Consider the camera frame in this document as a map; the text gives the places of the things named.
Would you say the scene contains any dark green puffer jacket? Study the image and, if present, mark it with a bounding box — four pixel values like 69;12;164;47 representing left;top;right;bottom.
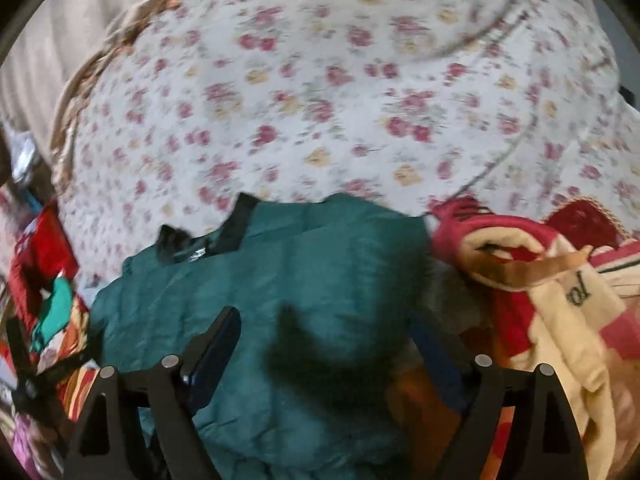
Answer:
91;194;428;479

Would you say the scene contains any teal green garment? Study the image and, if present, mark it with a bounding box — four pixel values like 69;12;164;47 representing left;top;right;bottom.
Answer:
30;276;74;353

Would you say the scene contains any red cream rose blanket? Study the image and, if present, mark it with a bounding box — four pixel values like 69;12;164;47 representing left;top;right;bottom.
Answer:
389;196;640;480

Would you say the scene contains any red garment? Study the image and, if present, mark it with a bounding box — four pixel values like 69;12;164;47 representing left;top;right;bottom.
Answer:
8;200;79;334

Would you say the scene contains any white floral bed sheet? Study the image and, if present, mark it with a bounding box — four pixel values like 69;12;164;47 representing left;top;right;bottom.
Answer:
58;0;639;279

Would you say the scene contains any beige fringed curtain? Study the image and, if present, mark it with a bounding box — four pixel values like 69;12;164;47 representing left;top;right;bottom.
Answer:
0;0;241;162

